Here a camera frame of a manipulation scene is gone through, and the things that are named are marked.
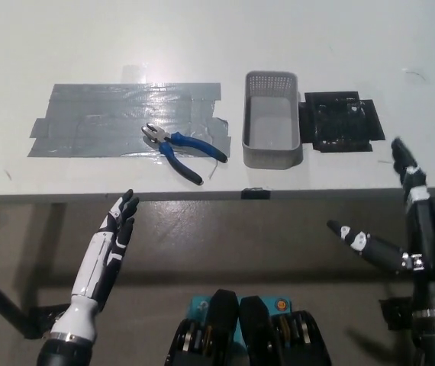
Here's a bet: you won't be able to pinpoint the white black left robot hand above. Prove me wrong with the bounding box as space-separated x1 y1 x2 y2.
48 188 140 341

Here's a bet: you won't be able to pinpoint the black diagonal table brace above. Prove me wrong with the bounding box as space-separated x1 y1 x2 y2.
0 262 37 339

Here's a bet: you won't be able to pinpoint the grey perforated plastic basket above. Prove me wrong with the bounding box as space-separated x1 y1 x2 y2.
241 70 303 169

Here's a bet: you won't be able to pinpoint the thin curled dark thread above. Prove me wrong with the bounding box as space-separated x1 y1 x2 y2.
402 68 427 82

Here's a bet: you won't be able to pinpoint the black floor tape patch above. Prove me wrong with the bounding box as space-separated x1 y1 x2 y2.
378 296 417 332
22 303 72 339

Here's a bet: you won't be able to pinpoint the blue handled pliers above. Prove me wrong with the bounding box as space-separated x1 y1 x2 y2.
140 122 229 187

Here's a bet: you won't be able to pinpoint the black teal robot body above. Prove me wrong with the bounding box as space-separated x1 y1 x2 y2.
163 288 333 366

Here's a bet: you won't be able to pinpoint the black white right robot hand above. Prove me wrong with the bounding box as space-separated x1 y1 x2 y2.
326 136 435 316

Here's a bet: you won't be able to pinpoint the grey duct tape patch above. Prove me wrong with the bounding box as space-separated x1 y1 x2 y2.
26 82 232 158

